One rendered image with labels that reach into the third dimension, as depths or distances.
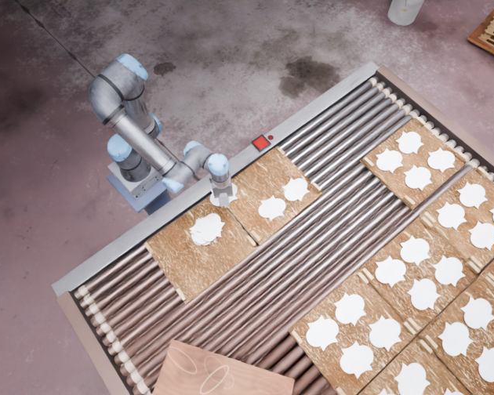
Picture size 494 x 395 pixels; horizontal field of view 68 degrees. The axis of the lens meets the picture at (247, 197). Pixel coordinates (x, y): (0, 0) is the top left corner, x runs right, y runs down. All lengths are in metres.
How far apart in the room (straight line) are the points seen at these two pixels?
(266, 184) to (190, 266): 0.54
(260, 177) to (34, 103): 2.45
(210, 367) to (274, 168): 0.96
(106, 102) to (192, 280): 0.84
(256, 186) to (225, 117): 1.45
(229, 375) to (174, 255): 0.57
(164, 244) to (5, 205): 1.84
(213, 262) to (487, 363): 1.20
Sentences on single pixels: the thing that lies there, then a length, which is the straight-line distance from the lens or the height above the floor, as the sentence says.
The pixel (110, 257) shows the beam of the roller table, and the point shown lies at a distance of 1.86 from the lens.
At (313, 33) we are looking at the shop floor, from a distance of 3.87.
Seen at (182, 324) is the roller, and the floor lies 0.92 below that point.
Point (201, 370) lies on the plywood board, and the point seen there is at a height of 1.04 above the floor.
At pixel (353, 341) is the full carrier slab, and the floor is 0.94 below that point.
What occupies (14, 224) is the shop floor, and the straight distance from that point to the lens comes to 3.28.
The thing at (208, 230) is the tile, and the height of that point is 1.00.
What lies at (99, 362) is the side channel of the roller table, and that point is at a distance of 1.77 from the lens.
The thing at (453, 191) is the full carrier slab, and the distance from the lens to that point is 2.07.
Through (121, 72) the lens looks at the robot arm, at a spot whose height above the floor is 1.61.
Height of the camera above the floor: 2.60
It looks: 67 degrees down
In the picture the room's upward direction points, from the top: 2 degrees counter-clockwise
